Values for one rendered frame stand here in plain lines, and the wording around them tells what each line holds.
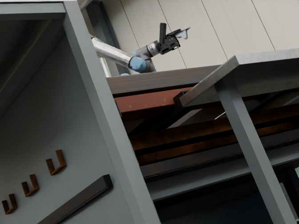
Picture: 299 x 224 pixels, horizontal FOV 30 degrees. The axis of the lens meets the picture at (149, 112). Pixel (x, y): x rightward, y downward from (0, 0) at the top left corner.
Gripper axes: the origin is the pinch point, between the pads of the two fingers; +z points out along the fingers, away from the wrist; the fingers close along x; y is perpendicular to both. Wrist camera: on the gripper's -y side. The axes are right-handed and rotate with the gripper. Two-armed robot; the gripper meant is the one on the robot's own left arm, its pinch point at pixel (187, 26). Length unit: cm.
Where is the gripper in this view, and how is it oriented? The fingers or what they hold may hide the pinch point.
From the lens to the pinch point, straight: 309.8
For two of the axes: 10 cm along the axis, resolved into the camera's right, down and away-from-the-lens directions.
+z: 8.6, -4.2, -2.8
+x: -3.1, 0.0, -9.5
